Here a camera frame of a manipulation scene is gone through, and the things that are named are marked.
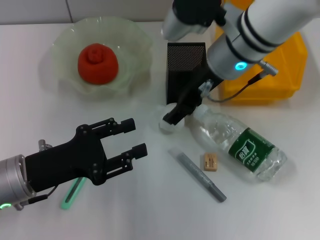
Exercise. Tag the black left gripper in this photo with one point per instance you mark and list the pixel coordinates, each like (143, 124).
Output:
(67, 162)

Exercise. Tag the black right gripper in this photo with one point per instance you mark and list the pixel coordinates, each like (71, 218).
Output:
(195, 85)

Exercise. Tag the white paper ball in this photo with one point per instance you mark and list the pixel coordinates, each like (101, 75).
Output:
(172, 128)

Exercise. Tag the clear water bottle green label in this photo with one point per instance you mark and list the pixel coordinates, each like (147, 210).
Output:
(225, 135)

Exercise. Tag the red-orange toy orange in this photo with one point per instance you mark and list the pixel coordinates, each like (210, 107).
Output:
(98, 65)

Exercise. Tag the black mesh pen holder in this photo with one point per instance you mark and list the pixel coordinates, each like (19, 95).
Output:
(182, 57)

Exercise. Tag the grey marker pen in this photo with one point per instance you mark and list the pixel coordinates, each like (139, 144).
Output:
(197, 172)

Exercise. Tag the pale green glass fruit plate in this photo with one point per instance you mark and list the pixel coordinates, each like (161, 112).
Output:
(135, 50)

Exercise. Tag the mint green utility knife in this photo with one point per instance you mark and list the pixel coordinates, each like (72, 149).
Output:
(71, 195)

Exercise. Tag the small beige wooden block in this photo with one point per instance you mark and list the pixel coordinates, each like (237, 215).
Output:
(210, 162)

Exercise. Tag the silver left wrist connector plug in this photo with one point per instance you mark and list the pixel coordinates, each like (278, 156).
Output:
(44, 145)

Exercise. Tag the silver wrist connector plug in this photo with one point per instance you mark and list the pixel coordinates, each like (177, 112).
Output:
(44, 145)
(268, 67)

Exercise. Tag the silver right wrist connector plug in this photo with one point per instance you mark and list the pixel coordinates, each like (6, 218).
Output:
(268, 67)

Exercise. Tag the yellow plastic bin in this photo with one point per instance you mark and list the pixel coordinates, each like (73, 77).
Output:
(287, 82)

